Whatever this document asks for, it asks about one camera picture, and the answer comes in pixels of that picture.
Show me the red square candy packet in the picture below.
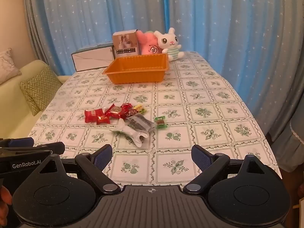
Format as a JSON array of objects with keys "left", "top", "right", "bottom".
[{"left": 85, "top": 108, "right": 105, "bottom": 123}]

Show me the white snack packet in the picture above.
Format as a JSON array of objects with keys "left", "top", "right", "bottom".
[{"left": 110, "top": 119, "right": 149, "bottom": 148}]

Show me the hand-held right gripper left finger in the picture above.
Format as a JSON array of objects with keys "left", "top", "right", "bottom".
[{"left": 36, "top": 144, "right": 121, "bottom": 194}]

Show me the white bunny plush toy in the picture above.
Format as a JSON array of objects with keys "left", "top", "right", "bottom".
[{"left": 154, "top": 28, "right": 185, "bottom": 61}]

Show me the floral checked tablecloth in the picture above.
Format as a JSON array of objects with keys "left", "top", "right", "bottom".
[{"left": 28, "top": 51, "right": 283, "bottom": 187}]

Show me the pink plush toy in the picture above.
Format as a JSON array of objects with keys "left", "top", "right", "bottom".
[{"left": 136, "top": 30, "right": 163, "bottom": 55}]

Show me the large red foil wrapper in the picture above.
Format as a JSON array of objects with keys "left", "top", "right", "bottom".
[{"left": 104, "top": 104, "right": 126, "bottom": 119}]

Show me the beige photo product box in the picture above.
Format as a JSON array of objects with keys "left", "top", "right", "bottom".
[{"left": 112, "top": 29, "right": 139, "bottom": 60}]

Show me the small red candy packet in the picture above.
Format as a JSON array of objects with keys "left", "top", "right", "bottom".
[{"left": 96, "top": 114, "right": 112, "bottom": 125}]

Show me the blue star curtain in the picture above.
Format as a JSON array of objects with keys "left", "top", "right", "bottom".
[
  {"left": 22, "top": 0, "right": 167, "bottom": 76},
  {"left": 161, "top": 0, "right": 304, "bottom": 171}
]

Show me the white cardboard box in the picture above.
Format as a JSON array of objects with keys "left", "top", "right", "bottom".
[{"left": 71, "top": 43, "right": 114, "bottom": 72}]

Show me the clear packet of dark snack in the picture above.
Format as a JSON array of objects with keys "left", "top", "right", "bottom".
[{"left": 126, "top": 114, "right": 155, "bottom": 132}]

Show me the pale green sofa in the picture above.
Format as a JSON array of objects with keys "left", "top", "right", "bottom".
[{"left": 0, "top": 59, "right": 72, "bottom": 148}]

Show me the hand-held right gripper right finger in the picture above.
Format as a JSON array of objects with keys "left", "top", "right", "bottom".
[{"left": 183, "top": 144, "right": 268, "bottom": 194}]

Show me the beige embroidered pillow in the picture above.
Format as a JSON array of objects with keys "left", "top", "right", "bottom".
[{"left": 0, "top": 48, "right": 22, "bottom": 86}]

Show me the green chevron pillow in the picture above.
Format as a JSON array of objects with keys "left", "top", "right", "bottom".
[
  {"left": 26, "top": 89, "right": 41, "bottom": 117},
  {"left": 19, "top": 67, "right": 63, "bottom": 111}
]

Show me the orange plastic tray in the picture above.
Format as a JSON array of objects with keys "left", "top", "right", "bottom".
[{"left": 102, "top": 53, "right": 170, "bottom": 84}]

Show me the red striped snack packet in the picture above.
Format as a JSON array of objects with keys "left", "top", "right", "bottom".
[{"left": 126, "top": 108, "right": 140, "bottom": 118}]

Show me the person's left hand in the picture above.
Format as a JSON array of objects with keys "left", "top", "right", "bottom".
[{"left": 0, "top": 186, "right": 13, "bottom": 210}]

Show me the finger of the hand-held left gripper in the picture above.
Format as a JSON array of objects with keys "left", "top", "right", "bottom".
[
  {"left": 0, "top": 142, "right": 66, "bottom": 157},
  {"left": 0, "top": 137, "right": 34, "bottom": 148}
]

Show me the green candy wrapper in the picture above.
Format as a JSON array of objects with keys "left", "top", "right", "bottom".
[{"left": 154, "top": 115, "right": 167, "bottom": 129}]

